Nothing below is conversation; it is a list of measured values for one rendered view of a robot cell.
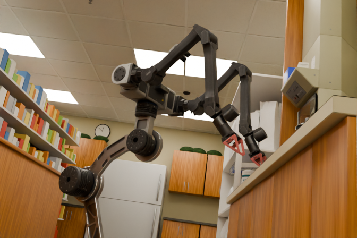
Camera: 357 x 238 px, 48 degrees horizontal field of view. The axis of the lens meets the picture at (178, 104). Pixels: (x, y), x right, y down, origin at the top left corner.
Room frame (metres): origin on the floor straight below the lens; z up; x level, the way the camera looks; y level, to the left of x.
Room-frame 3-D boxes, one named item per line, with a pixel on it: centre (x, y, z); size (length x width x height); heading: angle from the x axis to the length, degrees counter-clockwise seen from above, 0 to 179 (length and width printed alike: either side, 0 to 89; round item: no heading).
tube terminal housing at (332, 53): (1.96, -0.81, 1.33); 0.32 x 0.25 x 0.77; 177
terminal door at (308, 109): (1.97, -0.67, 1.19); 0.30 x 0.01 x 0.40; 177
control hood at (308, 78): (1.97, -0.62, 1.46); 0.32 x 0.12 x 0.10; 177
